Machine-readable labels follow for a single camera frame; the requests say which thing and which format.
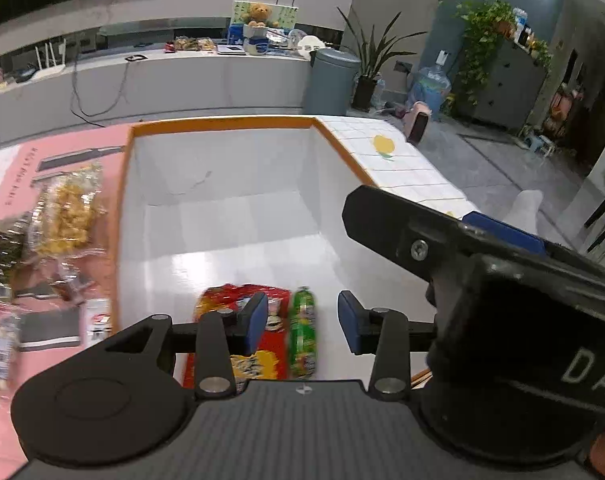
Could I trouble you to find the small white red packet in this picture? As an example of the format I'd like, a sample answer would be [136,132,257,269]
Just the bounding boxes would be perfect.
[87,300,113,336]

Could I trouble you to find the pink space heater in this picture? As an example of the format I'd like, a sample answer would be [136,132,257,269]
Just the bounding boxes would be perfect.
[403,101,431,145]

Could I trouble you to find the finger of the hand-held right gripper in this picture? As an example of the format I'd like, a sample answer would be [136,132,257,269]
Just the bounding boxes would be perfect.
[462,211,545,256]
[342,185,483,281]

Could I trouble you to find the pink printed box lid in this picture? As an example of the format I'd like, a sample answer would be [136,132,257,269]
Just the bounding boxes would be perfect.
[0,122,133,466]

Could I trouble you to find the person's socked leg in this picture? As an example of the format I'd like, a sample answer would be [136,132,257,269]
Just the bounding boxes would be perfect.
[503,190,545,236]

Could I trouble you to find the grey television console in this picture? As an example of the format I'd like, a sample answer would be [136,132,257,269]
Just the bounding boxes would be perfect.
[0,15,343,151]

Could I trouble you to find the red yellow snack packet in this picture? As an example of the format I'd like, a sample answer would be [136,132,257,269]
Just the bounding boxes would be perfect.
[184,284,292,392]

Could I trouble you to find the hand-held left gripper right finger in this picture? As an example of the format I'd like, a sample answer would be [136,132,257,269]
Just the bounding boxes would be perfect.
[337,291,437,402]

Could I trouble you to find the small white stool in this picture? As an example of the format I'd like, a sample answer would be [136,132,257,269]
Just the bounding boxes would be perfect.
[525,132,558,156]

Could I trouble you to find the green print picture board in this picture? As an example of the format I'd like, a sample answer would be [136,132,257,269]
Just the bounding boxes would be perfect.
[231,1,299,28]

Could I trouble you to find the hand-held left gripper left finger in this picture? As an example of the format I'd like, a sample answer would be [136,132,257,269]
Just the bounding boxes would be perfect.
[104,292,269,400]

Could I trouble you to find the tall potted leaf plant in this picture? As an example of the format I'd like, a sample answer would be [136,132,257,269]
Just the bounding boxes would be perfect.
[336,7,428,113]

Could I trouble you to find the bottles on cabinet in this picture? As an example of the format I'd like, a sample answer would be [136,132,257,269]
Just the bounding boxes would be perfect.
[512,7,533,46]

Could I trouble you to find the dark green snack packet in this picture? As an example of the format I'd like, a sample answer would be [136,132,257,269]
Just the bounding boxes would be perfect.
[0,215,33,291]

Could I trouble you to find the small brown snack packet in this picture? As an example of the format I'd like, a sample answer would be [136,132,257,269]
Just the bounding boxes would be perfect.
[52,260,98,306]

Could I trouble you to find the trailing green pothos plant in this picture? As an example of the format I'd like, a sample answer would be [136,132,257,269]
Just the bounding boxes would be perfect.
[455,0,518,106]

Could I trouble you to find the clear packet of yellow snacks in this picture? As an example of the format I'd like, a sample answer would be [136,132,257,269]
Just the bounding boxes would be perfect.
[32,162,108,261]

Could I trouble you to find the brown teddy bear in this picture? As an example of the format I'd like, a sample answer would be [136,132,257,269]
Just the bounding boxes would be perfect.
[241,3,282,28]

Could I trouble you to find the grey drawer cabinet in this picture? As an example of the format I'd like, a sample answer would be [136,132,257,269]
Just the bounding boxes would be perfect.
[457,37,548,128]

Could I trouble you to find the pile of snacks on console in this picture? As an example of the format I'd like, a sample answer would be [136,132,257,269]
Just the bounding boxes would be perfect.
[165,36,217,53]

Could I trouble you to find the white box with orange rim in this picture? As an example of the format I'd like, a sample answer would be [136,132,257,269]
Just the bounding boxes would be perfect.
[113,115,435,392]

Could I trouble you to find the blue water jug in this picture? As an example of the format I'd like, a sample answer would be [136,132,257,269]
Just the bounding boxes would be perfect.
[411,50,453,116]

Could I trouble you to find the grey round trash can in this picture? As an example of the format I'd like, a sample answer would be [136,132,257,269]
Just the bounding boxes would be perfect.
[302,47,362,117]

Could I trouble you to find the white router with antennas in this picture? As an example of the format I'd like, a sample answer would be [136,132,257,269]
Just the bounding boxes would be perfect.
[32,39,68,77]

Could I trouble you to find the black cable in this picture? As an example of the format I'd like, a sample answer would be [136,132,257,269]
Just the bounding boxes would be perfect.
[71,52,148,118]

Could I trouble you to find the white blue round tub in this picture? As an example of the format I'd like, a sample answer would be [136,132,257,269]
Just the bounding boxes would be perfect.
[243,27,269,56]

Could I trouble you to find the lemon print checked tablecloth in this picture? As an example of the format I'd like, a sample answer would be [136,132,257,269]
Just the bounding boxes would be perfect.
[315,115,488,221]

